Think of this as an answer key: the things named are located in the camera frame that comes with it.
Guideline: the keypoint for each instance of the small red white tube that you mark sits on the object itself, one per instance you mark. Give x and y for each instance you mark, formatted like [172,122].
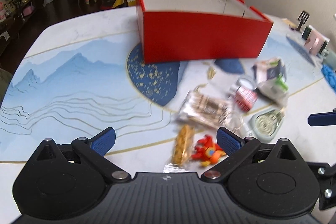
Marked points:
[243,97]

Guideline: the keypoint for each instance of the red cardboard box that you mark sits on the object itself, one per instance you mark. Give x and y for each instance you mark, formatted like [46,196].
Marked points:
[180,30]

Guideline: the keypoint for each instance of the white tissue pack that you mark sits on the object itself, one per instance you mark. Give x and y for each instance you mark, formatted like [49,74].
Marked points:
[270,77]

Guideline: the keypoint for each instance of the black phone stand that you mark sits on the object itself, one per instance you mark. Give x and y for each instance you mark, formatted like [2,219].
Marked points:
[303,17]

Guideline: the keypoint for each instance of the blue rubber glove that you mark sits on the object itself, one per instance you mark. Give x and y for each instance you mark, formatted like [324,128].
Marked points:
[329,76]

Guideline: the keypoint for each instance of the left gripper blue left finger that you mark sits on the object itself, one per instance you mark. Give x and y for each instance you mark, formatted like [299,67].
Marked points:
[103,142]

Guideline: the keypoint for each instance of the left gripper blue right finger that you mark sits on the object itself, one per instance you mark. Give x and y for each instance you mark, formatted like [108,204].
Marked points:
[229,141]

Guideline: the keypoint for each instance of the pale green mug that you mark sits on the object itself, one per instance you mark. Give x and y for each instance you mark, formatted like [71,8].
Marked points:
[329,58]

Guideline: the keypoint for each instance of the pale green tape measure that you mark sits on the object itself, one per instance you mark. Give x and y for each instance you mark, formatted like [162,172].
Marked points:
[266,124]

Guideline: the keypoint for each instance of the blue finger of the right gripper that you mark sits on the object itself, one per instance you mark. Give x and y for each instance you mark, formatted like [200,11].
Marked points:
[322,119]

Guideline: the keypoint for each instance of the small round tin lid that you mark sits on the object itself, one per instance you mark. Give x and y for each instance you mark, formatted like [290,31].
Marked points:
[246,82]

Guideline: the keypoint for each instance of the pink mug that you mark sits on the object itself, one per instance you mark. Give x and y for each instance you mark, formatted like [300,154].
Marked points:
[314,42]

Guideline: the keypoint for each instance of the cotton swab bag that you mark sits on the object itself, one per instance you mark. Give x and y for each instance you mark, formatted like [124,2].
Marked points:
[205,110]

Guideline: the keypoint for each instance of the red orange toy figure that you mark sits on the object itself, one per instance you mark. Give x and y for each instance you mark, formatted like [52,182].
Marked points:
[207,151]

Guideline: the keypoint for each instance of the small yellow biscuit packet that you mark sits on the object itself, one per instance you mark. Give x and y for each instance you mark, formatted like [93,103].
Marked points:
[183,146]

